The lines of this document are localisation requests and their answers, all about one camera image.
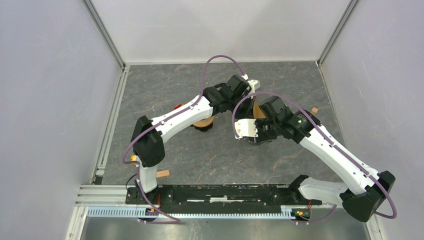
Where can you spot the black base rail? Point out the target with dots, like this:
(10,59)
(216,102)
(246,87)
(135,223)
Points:
(220,198)

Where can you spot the colourful toy block pile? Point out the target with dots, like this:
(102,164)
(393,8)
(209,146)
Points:
(178,106)

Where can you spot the brown paper coffee filter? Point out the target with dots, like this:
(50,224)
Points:
(257,112)

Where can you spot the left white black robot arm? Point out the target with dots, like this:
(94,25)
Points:
(150,135)

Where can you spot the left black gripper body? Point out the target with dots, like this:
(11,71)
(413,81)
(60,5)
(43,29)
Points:
(244,109)

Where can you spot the grey slotted cable duct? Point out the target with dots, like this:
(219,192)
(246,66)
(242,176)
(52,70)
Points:
(149,213)

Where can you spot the dark brown dripper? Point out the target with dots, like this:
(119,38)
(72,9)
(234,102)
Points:
(203,129)

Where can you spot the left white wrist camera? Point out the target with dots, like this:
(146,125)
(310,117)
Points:
(253,84)

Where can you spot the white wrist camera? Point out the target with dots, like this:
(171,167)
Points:
(253,84)
(246,128)

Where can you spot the flat wooden block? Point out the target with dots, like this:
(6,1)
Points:
(163,173)

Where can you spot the small wooden cube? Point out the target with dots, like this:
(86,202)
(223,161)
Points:
(314,111)

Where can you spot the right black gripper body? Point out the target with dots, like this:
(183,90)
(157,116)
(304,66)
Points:
(267,130)

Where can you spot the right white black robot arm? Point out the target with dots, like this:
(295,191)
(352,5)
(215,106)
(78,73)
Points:
(363,190)

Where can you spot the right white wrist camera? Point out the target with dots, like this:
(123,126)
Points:
(246,128)

